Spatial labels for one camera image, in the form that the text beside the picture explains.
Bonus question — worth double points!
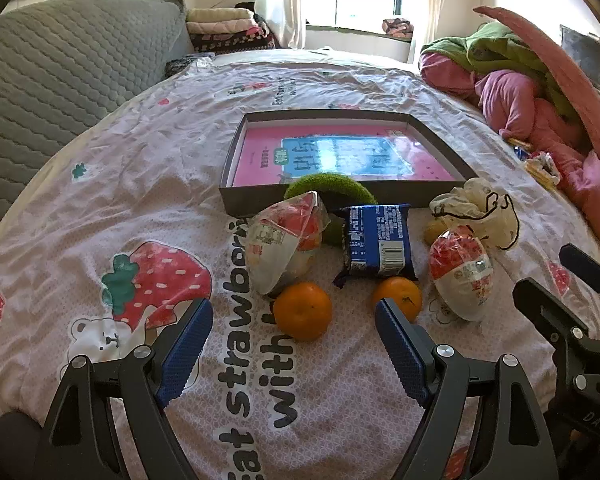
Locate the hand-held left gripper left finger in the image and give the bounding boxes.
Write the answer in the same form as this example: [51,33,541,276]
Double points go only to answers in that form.
[34,297,215,480]

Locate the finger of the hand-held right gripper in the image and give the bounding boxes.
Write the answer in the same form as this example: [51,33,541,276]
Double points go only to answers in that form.
[559,243,600,297]
[512,277,600,377]

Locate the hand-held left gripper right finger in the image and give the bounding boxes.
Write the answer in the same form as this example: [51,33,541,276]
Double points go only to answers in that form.
[374,297,560,480]

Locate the orange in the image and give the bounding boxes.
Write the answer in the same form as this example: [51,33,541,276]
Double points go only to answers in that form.
[272,282,333,341]
[372,276,423,322]

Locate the plastic-wrapped red-white bun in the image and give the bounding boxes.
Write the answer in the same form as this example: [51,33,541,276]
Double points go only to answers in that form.
[245,191,330,296]
[428,227,496,322]

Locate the blue snack packet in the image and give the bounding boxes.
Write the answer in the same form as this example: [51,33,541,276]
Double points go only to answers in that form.
[332,203,420,288]

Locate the grey shallow cardboard box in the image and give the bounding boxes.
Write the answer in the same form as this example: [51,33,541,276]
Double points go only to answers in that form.
[219,108,481,217]

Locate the green knitted ring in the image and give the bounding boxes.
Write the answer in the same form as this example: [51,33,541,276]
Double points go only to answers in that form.
[284,172,378,247]

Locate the crumpled colourful snack bag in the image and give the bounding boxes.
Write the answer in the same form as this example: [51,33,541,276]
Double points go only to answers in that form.
[526,152,563,187]

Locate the pink and green blanket pile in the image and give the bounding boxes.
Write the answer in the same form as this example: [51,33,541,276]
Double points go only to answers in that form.
[472,6,600,256]

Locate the blue-grey fuzzy cloth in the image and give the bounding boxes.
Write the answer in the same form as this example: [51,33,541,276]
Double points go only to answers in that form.
[166,52,216,78]

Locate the grey quilted headboard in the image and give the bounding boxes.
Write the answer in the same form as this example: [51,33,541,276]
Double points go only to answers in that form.
[0,0,196,256]

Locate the dark patterned folded blanket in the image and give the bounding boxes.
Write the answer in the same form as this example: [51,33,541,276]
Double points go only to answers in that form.
[189,27,281,53]

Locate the patterned cushion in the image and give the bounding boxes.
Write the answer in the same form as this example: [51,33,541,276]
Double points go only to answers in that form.
[382,18,415,38]

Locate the pink folded blanket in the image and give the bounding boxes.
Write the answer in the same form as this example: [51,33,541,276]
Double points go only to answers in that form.
[187,19,257,36]

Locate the cream folded blanket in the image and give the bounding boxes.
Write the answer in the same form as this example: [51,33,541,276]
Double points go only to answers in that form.
[186,7,253,23]

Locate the dark wall-mounted screen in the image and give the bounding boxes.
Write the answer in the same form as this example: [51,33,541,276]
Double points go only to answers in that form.
[560,25,600,103]

